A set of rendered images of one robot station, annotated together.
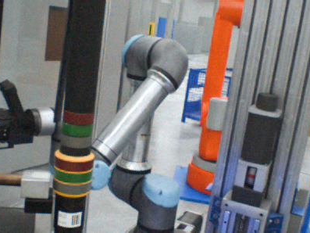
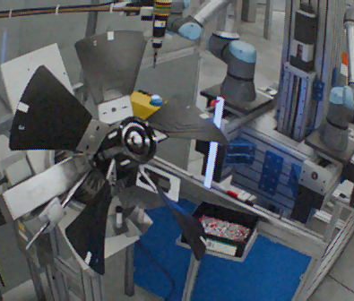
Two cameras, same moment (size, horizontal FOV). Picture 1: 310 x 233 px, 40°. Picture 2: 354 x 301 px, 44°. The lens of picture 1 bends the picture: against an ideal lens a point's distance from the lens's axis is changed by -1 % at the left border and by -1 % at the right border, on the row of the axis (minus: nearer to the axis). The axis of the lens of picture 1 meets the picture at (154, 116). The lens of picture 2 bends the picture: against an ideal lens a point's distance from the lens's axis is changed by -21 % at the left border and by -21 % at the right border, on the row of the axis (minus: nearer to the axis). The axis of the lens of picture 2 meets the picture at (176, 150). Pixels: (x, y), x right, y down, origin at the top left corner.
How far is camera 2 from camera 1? 79 cm
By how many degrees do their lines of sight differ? 20
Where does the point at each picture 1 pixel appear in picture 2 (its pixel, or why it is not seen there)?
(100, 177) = (194, 31)
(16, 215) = (137, 34)
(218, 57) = not seen: outside the picture
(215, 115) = not seen: hidden behind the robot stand
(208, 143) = not seen: hidden behind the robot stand
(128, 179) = (220, 42)
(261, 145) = (304, 31)
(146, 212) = (231, 64)
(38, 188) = (147, 12)
